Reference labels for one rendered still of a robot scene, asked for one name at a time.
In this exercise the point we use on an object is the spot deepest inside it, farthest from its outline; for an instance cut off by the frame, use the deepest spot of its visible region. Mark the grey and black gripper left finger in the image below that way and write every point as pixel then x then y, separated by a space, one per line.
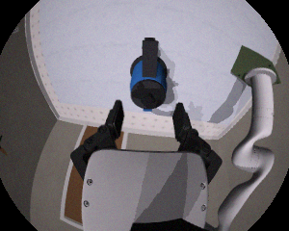
pixel 104 138

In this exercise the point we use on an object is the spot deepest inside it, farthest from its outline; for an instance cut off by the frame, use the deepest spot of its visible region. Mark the black round disk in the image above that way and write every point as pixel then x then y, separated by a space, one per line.
pixel 160 61

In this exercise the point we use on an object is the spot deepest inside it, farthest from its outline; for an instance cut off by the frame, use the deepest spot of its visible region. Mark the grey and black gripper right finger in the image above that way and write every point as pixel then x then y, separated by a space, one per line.
pixel 190 141

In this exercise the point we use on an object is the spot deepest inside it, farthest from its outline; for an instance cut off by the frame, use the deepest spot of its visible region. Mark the blue electric kettle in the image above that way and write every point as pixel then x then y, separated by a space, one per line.
pixel 148 91

